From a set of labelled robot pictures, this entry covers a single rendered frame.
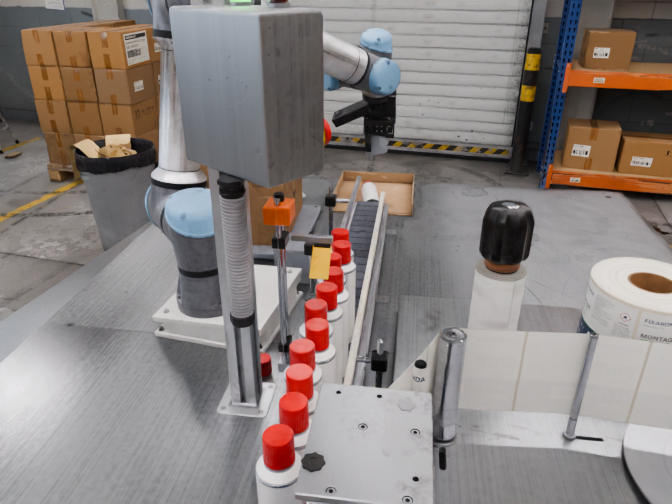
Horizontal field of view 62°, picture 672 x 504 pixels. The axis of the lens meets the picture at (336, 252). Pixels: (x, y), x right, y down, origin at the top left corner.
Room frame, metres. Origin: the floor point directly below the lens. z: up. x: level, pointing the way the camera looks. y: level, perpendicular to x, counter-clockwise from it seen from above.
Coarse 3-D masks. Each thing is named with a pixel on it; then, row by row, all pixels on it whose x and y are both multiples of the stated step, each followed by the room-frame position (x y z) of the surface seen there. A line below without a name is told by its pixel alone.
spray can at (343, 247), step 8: (344, 240) 0.90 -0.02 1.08; (336, 248) 0.88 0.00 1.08; (344, 248) 0.87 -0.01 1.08; (344, 256) 0.87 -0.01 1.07; (344, 264) 0.87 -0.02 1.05; (352, 264) 0.88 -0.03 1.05; (344, 272) 0.86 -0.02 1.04; (352, 272) 0.87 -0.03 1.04; (352, 280) 0.87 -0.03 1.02; (352, 288) 0.87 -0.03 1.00; (352, 296) 0.87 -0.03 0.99; (352, 304) 0.87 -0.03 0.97; (352, 312) 0.87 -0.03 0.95; (352, 320) 0.87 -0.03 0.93; (352, 328) 0.87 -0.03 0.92; (352, 336) 0.88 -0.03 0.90
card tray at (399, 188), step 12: (348, 180) 1.95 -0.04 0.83; (372, 180) 1.94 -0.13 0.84; (384, 180) 1.93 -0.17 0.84; (396, 180) 1.92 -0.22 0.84; (408, 180) 1.92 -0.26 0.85; (336, 192) 1.77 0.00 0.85; (348, 192) 1.82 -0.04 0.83; (360, 192) 1.82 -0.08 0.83; (396, 192) 1.83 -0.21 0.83; (408, 192) 1.83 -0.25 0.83; (336, 204) 1.71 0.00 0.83; (396, 204) 1.71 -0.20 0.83; (408, 204) 1.71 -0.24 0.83
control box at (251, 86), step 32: (192, 32) 0.69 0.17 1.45; (224, 32) 0.65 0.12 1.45; (256, 32) 0.62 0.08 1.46; (288, 32) 0.64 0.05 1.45; (320, 32) 0.68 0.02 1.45; (192, 64) 0.70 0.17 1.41; (224, 64) 0.66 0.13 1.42; (256, 64) 0.62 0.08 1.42; (288, 64) 0.64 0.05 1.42; (320, 64) 0.68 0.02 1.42; (192, 96) 0.70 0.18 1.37; (224, 96) 0.66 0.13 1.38; (256, 96) 0.62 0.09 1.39; (288, 96) 0.64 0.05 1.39; (320, 96) 0.68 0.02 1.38; (192, 128) 0.71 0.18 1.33; (224, 128) 0.66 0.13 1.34; (256, 128) 0.62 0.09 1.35; (288, 128) 0.64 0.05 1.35; (320, 128) 0.68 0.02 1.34; (192, 160) 0.72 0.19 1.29; (224, 160) 0.67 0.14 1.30; (256, 160) 0.62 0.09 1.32; (288, 160) 0.64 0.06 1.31; (320, 160) 0.68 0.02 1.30
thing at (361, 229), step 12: (360, 204) 1.60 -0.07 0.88; (372, 204) 1.60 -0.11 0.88; (360, 216) 1.50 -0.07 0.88; (372, 216) 1.50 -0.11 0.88; (360, 228) 1.41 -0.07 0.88; (372, 228) 1.42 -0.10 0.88; (360, 240) 1.34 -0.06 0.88; (360, 252) 1.27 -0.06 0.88; (360, 264) 1.20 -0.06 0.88; (360, 276) 1.14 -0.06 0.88; (360, 288) 1.09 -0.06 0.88; (360, 336) 0.90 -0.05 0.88; (348, 348) 0.86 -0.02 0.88
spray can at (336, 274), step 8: (336, 272) 0.78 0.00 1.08; (328, 280) 0.77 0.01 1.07; (336, 280) 0.77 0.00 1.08; (344, 296) 0.78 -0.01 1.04; (344, 304) 0.77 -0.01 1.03; (344, 312) 0.77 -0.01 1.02; (344, 320) 0.77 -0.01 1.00; (344, 328) 0.77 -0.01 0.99; (344, 336) 0.77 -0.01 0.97; (344, 344) 0.77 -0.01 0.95; (344, 352) 0.77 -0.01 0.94; (344, 360) 0.77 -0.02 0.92; (344, 368) 0.77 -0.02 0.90; (344, 376) 0.77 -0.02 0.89
